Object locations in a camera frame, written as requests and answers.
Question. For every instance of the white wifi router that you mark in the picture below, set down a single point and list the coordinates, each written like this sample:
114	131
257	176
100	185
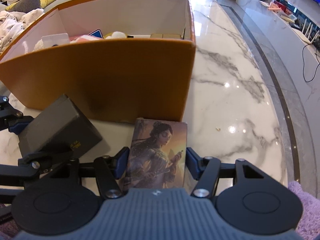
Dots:
309	33

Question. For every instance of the white patterned blanket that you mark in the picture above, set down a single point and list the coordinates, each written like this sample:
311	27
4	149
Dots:
14	23

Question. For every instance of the illustrated woman card box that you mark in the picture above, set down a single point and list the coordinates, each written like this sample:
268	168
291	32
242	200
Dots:
157	155

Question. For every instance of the white marble tv console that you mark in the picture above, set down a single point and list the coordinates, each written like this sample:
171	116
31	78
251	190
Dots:
300	59

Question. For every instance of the purple fuzzy sleeve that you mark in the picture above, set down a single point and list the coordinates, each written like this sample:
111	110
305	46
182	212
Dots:
308	226

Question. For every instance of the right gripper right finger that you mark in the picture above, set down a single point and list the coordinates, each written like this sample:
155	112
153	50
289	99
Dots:
205	171

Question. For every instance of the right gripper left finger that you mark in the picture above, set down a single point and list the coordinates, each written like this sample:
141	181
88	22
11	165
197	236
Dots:
108	170

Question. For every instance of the grey checked cushion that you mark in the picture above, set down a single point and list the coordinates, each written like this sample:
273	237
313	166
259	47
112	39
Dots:
25	6

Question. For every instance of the dark grey box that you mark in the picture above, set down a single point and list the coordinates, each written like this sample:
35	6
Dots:
61	126

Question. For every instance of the orange cardboard storage box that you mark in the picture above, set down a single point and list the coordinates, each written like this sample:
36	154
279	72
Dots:
118	60

